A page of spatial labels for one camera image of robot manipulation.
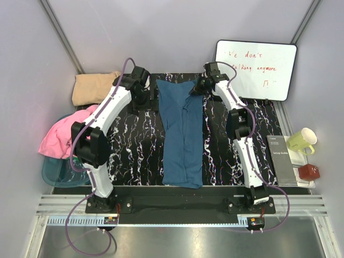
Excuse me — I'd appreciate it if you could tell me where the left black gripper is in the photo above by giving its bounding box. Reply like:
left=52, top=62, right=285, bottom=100
left=128, top=88, right=158, bottom=116

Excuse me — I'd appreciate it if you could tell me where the blue t shirt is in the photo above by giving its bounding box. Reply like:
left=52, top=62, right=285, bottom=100
left=156, top=80, right=203, bottom=189

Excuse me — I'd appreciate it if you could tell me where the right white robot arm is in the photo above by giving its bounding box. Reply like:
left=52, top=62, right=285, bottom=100
left=189, top=61, right=269, bottom=214

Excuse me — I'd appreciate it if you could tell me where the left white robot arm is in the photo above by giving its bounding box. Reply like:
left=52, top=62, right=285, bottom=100
left=71, top=66, right=159, bottom=213

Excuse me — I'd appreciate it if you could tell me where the white paper stack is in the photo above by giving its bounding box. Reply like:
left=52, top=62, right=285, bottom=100
left=287, top=145, right=316, bottom=189

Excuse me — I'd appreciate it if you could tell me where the black marble pattern mat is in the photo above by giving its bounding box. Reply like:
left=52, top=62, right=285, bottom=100
left=52, top=73, right=279, bottom=187

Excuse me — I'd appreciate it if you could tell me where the folded beige t shirt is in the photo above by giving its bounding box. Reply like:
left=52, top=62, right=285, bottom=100
left=72, top=71, right=121, bottom=106

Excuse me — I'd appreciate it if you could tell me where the white whiteboard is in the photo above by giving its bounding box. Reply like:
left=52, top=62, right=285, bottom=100
left=215, top=40, right=297, bottom=102

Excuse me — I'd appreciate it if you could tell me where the pink t shirt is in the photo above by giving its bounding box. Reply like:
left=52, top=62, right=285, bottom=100
left=38, top=105, right=98, bottom=159

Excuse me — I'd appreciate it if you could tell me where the grey setup guide booklet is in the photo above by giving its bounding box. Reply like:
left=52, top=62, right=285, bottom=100
left=267, top=135, right=297, bottom=187

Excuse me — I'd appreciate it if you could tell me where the yellow green mug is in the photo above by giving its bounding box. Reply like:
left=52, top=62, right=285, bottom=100
left=286, top=127, right=318, bottom=155

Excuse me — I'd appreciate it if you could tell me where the teal plastic basket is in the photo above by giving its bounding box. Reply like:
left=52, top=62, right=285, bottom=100
left=41, top=115, right=90, bottom=188

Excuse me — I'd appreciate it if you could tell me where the red brown box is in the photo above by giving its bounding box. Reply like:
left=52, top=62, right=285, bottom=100
left=298, top=164, right=320, bottom=181

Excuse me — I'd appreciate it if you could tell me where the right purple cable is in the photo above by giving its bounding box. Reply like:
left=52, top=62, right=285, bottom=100
left=214, top=61, right=291, bottom=233

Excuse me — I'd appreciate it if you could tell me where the purple cable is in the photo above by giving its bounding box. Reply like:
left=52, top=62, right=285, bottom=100
left=64, top=57, right=137, bottom=255
left=214, top=61, right=291, bottom=233

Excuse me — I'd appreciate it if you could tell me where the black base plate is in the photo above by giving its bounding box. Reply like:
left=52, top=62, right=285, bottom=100
left=85, top=186, right=276, bottom=214

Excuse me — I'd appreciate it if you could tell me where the aluminium rail frame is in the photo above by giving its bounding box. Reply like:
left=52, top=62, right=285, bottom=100
left=26, top=195, right=343, bottom=257

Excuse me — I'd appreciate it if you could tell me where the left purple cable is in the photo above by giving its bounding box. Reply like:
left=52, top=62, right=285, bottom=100
left=64, top=57, right=137, bottom=255

